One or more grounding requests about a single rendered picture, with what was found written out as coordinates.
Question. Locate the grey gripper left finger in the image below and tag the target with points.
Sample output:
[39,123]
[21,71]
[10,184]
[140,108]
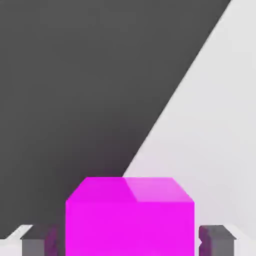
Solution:
[33,246]

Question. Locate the small magenta cube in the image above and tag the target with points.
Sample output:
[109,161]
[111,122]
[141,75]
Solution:
[130,224]

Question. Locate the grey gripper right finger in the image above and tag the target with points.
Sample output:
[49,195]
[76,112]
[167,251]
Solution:
[218,243]

